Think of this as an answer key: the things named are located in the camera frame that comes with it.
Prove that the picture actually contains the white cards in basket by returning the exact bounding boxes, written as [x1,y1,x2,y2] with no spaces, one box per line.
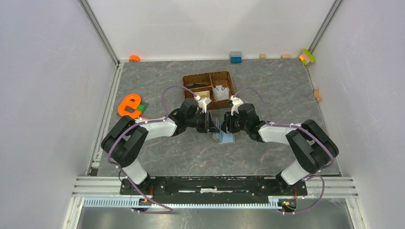
[213,85,230,101]

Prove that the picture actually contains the orange plastic tape dispenser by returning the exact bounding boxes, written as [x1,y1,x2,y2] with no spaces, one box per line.
[117,94,141,119]

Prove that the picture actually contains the orange round cap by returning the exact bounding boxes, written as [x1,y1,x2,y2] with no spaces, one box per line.
[128,55,140,62]

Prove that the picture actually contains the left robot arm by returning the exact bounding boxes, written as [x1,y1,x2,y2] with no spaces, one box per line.
[101,97,219,195]

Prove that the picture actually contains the wooden arch block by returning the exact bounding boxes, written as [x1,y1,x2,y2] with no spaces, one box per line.
[313,88,322,103]

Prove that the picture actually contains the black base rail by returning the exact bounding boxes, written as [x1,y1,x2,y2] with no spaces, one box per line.
[138,176,308,204]

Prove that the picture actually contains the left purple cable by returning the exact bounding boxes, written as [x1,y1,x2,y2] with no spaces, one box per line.
[107,85,200,215]

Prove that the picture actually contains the yellow card in basket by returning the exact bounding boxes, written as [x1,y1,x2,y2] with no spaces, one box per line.
[195,90,211,98]

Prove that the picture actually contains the black item in basket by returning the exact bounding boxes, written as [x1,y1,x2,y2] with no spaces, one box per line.
[185,83,207,90]

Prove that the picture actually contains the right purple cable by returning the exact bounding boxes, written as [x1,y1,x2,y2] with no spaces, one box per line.
[233,87,335,216]

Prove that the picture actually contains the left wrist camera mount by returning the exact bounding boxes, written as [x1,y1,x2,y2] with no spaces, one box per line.
[194,95,211,113]

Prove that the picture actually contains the green toy block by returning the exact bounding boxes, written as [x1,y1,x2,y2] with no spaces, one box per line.
[137,104,147,113]

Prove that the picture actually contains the multicolour toy brick stack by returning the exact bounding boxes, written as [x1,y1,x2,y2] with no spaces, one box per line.
[299,49,316,65]

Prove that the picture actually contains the grey card holder wallet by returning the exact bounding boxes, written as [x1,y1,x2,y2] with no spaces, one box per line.
[213,119,235,144]

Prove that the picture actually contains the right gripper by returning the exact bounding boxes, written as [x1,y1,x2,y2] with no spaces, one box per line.
[219,110,249,134]

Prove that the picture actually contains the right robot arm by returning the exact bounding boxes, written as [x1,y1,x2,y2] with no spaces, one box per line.
[221,104,339,195]

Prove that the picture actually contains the blue grey toy brick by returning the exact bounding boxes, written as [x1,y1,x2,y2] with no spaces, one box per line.
[229,51,243,64]

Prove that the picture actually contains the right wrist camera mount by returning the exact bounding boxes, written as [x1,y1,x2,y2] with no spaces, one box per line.
[230,95,244,115]

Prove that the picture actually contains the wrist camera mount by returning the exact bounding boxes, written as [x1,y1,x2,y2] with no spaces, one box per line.
[230,95,244,115]
[194,95,211,113]

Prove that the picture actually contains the brown wicker divided basket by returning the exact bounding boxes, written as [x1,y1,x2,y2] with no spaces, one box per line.
[182,71,235,110]

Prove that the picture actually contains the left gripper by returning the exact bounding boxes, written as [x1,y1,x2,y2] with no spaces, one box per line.
[186,110,220,134]

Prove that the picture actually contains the purple cable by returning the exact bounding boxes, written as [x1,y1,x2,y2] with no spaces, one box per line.
[107,85,200,215]
[233,87,335,216]

